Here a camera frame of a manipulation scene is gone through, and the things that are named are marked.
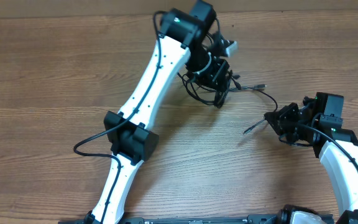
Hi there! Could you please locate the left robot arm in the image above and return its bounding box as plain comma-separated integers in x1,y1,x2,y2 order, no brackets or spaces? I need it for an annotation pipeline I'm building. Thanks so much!
83,1,237,223

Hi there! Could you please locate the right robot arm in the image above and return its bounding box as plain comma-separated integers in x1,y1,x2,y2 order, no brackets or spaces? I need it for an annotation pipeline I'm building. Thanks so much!
264,92,358,223

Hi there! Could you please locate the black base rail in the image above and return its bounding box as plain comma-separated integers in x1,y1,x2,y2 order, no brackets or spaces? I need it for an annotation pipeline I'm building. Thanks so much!
57,213,335,224

